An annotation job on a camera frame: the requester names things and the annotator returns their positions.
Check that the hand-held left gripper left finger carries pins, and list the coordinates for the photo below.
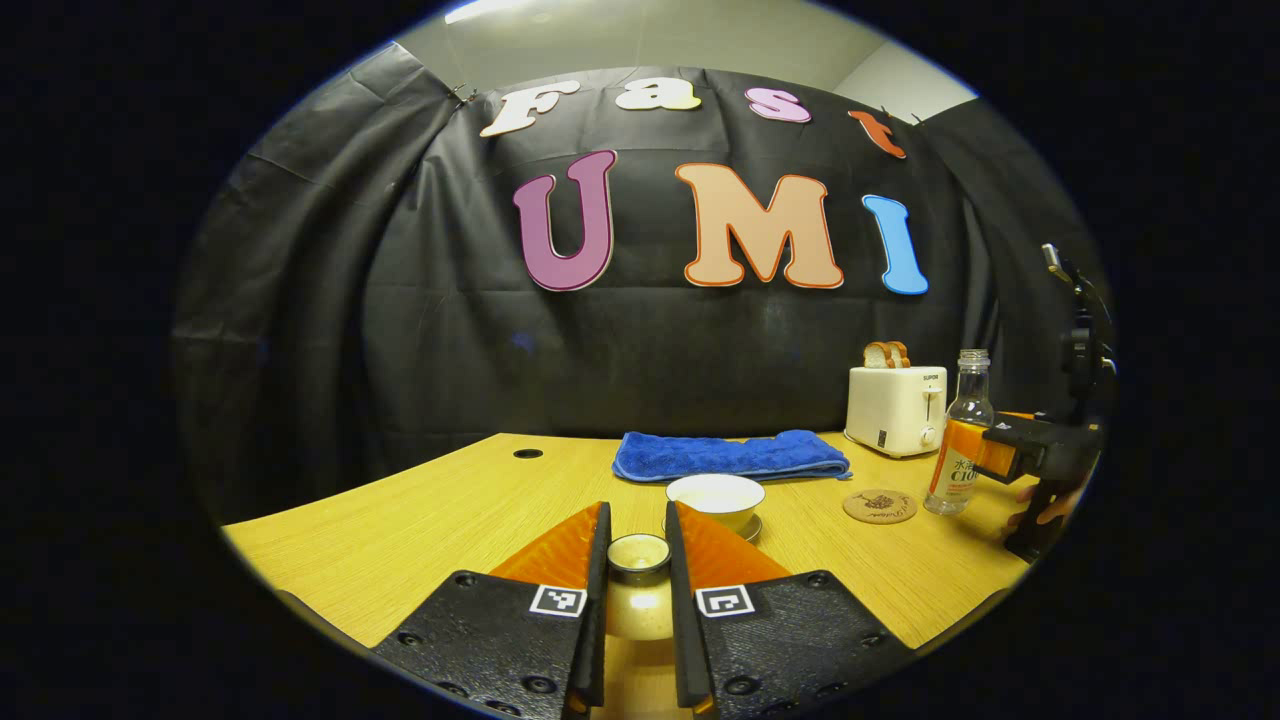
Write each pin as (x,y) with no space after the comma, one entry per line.
(598,620)

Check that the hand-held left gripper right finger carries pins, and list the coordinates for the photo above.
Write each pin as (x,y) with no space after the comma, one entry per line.
(680,620)

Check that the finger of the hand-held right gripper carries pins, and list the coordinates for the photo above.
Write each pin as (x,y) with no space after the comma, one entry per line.
(1020,450)

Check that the beige teacup lid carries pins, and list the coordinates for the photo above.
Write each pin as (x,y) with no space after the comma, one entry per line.
(640,610)

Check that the clear glass water bottle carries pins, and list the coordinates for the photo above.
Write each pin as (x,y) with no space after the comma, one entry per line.
(968,395)

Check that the beige ceramic teacup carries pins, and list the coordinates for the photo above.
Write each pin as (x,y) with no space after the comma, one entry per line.
(715,497)

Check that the round cork coaster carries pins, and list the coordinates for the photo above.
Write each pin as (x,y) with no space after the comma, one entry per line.
(880,506)

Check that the white toaster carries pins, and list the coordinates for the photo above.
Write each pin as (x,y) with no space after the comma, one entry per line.
(890,410)

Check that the toast bread slice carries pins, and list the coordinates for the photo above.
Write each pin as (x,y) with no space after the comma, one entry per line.
(899,353)
(875,356)

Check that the blue folded towel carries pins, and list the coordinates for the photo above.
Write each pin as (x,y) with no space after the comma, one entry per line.
(730,458)

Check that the black backdrop cloth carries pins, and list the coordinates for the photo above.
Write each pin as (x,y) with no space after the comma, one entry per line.
(450,350)

